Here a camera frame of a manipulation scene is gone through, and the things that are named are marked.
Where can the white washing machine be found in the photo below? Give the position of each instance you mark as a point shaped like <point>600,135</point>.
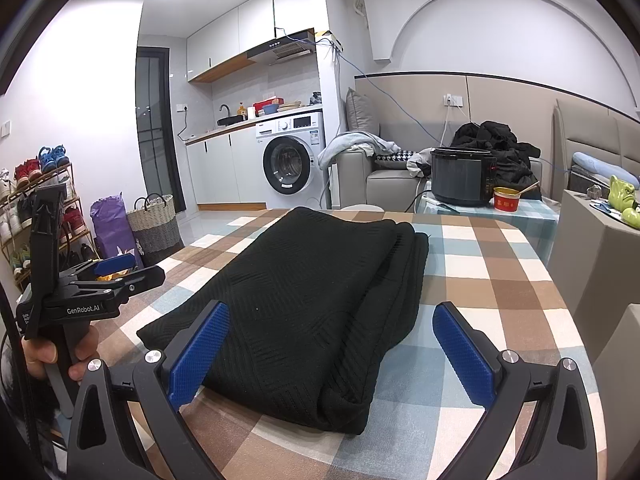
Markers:
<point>270,132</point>

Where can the black faucet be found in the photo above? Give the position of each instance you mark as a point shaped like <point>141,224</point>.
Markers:
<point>229,116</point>

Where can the grey cushion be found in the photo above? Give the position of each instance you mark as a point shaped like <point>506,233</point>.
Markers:
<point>362,115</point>

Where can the purple bag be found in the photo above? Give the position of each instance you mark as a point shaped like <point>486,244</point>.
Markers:
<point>110,225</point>

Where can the blue pillow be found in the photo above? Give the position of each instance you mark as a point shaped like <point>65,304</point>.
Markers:
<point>595,162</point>

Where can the white wall socket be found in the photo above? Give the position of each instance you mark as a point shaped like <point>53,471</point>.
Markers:
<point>454,100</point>

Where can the round white stool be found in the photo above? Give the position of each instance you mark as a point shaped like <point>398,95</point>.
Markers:
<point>362,208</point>

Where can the wooden chopsticks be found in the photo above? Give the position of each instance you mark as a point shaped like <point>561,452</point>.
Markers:
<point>530,188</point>

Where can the grey sofa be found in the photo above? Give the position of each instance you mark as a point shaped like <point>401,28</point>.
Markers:
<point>390,185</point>

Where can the red instant noodle cup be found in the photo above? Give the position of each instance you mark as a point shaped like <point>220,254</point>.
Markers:
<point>506,202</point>

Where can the blue checkered side table cloth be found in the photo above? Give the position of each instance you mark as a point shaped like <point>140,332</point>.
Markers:
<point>535,215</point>

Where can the wooden shoe rack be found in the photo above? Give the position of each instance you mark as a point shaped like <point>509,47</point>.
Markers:
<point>71,175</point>

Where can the light grey garment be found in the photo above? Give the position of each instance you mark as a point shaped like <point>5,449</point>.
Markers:
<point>350,142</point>

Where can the white base cabinets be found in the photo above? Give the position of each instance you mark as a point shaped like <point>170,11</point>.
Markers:
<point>220,170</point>

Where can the black sink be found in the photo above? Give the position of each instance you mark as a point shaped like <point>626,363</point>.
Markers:
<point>230,121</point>

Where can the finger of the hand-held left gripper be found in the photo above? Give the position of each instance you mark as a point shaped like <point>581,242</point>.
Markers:
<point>145,277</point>
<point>117,262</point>

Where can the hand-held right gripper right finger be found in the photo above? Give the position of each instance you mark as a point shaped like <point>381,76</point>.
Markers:
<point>465,360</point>

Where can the black glass door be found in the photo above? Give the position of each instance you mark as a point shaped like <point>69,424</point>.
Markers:
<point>152,135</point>

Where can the padded bed headboard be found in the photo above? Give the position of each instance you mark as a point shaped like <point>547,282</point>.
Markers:
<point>590,130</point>

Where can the white rounded furniture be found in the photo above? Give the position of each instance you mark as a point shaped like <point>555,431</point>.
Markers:
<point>622,385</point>

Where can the small grey garment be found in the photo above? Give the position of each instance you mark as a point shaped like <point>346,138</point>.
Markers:
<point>417,165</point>

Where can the black knit sweater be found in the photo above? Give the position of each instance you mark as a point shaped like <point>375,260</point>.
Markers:
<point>310,300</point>

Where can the woven laundry basket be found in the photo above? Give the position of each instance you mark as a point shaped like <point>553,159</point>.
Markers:
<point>155,230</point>

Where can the grey cabinet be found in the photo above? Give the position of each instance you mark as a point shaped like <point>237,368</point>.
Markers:
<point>600,270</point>

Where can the black rice cooker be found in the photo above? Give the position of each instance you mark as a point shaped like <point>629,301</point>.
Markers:
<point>460,180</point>

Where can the shoe rack with shoes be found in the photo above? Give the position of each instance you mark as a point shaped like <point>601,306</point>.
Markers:
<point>50,156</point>

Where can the person's left hand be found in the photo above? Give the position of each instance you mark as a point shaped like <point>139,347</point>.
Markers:
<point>35,355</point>

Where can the white router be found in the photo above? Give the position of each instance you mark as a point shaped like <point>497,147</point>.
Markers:
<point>332,40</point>

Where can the range hood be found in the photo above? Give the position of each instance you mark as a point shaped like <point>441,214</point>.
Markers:
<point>285,50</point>

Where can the houndstooth cushion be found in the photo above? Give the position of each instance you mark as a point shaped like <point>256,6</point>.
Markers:
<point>397,157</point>

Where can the green ogre figure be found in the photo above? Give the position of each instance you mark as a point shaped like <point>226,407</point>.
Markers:
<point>622,192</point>

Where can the red dish basket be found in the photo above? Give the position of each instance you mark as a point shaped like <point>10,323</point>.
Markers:
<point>262,108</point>

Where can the black jacket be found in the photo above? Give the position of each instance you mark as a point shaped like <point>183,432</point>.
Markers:
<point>505,150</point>

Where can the checkered blanket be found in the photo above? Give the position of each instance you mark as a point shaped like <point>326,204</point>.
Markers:
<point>500,270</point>

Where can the white wall cabinets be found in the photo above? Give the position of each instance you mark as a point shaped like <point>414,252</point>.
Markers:
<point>220,40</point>

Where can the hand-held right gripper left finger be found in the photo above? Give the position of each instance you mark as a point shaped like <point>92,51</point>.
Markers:
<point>197,355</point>

